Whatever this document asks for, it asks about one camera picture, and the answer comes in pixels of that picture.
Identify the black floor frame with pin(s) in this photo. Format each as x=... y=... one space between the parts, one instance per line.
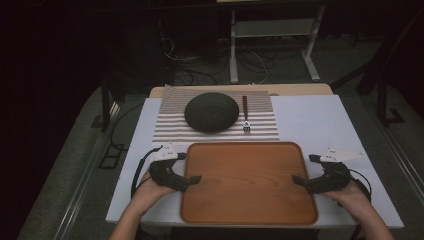
x=111 y=156

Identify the person's right hand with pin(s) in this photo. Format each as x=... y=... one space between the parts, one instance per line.
x=353 y=198

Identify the dark round bowl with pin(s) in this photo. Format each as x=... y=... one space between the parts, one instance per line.
x=211 y=111

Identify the striped placemat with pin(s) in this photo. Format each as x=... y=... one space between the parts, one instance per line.
x=263 y=111

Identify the brown wooden tray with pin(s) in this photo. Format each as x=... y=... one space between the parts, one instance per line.
x=246 y=190

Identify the light wooden table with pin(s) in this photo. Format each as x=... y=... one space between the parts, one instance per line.
x=300 y=89

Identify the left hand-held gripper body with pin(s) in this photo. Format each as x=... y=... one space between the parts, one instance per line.
x=165 y=175

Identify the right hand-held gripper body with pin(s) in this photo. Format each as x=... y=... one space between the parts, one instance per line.
x=328 y=181

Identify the person's left hand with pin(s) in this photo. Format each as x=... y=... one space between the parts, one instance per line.
x=146 y=195

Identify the dark metal stand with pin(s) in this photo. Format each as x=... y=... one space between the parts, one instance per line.
x=106 y=106

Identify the white table board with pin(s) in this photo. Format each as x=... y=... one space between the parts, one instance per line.
x=310 y=120

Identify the grey metal table frame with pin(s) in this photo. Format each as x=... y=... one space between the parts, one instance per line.
x=233 y=50

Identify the black angled stand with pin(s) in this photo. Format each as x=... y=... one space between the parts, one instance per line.
x=383 y=96

